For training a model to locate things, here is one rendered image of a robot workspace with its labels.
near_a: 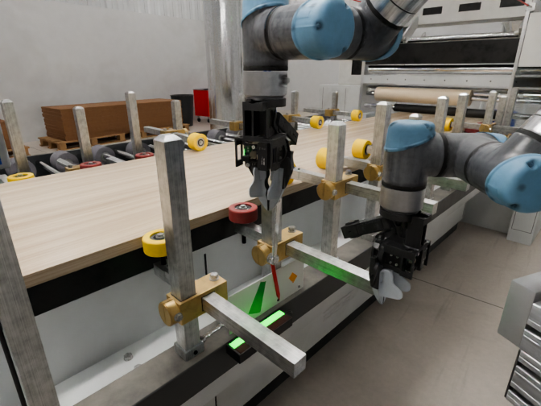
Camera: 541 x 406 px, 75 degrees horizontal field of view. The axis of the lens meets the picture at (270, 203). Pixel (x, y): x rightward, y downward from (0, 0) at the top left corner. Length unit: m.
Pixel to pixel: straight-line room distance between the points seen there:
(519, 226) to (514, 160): 2.78
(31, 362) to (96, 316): 0.29
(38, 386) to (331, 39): 0.64
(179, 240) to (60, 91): 7.55
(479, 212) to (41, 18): 7.48
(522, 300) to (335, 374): 1.26
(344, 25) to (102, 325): 0.78
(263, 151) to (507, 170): 0.34
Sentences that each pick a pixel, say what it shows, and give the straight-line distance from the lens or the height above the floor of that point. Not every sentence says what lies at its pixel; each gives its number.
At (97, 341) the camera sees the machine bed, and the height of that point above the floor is 0.67.
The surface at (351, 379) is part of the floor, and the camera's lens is 1.75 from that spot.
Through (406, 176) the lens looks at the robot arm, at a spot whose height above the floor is 1.10.
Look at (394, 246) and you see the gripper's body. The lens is 0.67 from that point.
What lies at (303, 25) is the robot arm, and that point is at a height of 1.31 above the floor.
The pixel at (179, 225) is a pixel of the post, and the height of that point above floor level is 1.00.
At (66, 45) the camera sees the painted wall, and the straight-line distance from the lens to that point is 8.24.
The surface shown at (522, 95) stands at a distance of 3.12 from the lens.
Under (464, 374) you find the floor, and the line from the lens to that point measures 1.93.
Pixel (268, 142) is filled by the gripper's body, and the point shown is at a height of 1.15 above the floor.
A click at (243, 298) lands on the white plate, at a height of 0.78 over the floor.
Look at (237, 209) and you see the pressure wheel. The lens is 0.95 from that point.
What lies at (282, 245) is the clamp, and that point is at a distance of 0.86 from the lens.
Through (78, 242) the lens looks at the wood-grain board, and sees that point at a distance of 0.90.
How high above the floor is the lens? 1.26
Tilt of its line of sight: 21 degrees down
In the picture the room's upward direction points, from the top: straight up
